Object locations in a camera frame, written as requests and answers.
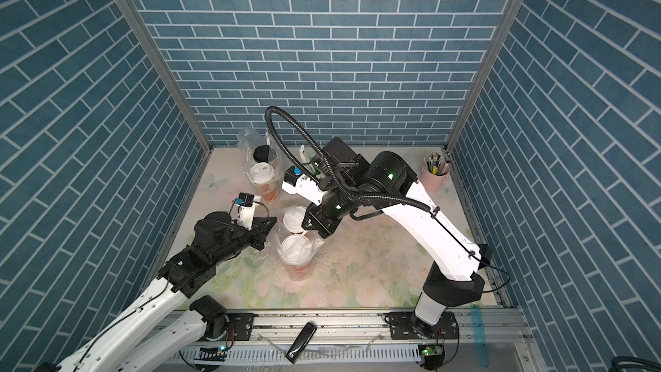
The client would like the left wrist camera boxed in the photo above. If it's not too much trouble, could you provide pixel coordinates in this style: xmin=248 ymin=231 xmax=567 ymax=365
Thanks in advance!
xmin=234 ymin=193 xmax=256 ymax=230

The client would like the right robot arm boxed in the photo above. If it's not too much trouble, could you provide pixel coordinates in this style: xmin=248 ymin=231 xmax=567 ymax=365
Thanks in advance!
xmin=282 ymin=149 xmax=492 ymax=339

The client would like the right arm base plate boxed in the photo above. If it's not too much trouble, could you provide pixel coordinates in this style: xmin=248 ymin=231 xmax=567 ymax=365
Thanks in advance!
xmin=384 ymin=311 xmax=460 ymax=340

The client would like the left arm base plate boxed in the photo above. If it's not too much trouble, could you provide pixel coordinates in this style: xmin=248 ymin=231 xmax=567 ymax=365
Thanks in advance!
xmin=204 ymin=313 xmax=256 ymax=343

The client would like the black remote on rail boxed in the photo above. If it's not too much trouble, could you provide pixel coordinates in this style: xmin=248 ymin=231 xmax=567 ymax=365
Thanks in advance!
xmin=285 ymin=322 xmax=318 ymax=364

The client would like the clear plastic carrier bag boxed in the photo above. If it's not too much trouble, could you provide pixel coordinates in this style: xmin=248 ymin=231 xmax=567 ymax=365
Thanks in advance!
xmin=237 ymin=127 xmax=283 ymax=205

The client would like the orange cup white lid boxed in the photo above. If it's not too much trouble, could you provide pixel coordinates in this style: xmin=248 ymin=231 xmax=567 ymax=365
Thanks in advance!
xmin=248 ymin=163 xmax=280 ymax=204

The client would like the pink pen holder cup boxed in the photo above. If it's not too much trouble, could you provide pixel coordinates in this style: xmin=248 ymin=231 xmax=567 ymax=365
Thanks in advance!
xmin=419 ymin=162 xmax=449 ymax=195

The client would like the red cup white lid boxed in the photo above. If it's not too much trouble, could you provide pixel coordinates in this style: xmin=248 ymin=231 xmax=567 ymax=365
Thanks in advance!
xmin=279 ymin=234 xmax=313 ymax=281
xmin=282 ymin=206 xmax=306 ymax=234

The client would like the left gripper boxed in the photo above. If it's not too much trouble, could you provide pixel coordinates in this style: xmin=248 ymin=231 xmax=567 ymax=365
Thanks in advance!
xmin=210 ymin=215 xmax=279 ymax=266

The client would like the aluminium front rail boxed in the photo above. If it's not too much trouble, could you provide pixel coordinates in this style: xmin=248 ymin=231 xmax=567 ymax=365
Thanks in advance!
xmin=106 ymin=307 xmax=534 ymax=348

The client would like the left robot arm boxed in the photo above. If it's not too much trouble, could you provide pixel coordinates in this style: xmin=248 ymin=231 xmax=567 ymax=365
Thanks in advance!
xmin=37 ymin=212 xmax=277 ymax=371

